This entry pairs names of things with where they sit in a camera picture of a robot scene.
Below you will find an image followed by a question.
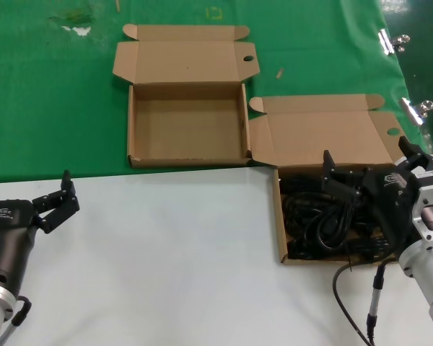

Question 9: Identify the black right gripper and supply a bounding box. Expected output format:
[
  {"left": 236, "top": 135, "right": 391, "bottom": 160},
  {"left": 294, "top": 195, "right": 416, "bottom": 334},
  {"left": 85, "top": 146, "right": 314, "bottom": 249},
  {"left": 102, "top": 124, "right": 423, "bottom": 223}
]
[{"left": 320, "top": 136, "right": 433, "bottom": 250}]

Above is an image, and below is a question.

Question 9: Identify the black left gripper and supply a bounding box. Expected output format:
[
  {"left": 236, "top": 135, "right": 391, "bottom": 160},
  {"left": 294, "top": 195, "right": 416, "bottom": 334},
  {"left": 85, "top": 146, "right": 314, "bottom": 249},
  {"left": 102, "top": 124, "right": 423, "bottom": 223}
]
[{"left": 0, "top": 169, "right": 82, "bottom": 293}]

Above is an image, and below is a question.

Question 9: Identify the open brown cardboard box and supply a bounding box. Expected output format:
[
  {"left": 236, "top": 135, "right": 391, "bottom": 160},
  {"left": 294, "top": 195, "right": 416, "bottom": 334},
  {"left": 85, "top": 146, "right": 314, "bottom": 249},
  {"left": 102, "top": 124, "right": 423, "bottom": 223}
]
[
  {"left": 111, "top": 23, "right": 261, "bottom": 169},
  {"left": 248, "top": 93, "right": 420, "bottom": 266}
]

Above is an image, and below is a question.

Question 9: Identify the silver binder clip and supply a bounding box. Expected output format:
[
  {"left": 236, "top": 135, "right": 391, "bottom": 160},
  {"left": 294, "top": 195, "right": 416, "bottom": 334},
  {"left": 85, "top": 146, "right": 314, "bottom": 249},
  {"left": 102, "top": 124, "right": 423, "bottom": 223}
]
[
  {"left": 377, "top": 29, "right": 411, "bottom": 56},
  {"left": 399, "top": 97, "right": 433, "bottom": 126}
]

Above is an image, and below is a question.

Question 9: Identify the green table cloth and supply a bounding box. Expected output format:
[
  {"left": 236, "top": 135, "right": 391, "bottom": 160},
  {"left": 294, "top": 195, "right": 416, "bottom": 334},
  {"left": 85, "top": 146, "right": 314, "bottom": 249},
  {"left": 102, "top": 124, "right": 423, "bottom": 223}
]
[{"left": 0, "top": 0, "right": 433, "bottom": 185}]

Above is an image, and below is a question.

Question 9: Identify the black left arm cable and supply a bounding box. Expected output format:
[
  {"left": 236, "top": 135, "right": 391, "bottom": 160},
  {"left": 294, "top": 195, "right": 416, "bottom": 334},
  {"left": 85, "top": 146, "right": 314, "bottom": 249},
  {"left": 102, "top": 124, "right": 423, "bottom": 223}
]
[{"left": 0, "top": 294, "right": 33, "bottom": 346}]

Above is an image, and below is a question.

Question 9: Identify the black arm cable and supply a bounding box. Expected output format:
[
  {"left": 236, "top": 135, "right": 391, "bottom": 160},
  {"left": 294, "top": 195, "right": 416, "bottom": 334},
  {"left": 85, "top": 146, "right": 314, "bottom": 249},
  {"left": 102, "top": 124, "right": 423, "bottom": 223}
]
[
  {"left": 331, "top": 260, "right": 382, "bottom": 346},
  {"left": 0, "top": 294, "right": 33, "bottom": 346}
]

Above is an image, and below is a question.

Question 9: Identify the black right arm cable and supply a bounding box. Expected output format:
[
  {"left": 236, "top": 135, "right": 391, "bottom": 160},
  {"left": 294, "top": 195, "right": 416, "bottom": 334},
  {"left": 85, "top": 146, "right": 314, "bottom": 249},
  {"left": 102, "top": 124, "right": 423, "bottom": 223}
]
[{"left": 331, "top": 260, "right": 382, "bottom": 346}]

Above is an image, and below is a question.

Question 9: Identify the right arm cable silver connector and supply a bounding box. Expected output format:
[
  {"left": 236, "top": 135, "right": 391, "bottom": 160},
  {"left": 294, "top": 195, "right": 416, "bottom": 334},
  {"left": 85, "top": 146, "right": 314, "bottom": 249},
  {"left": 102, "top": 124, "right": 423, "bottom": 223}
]
[{"left": 366, "top": 259, "right": 398, "bottom": 346}]

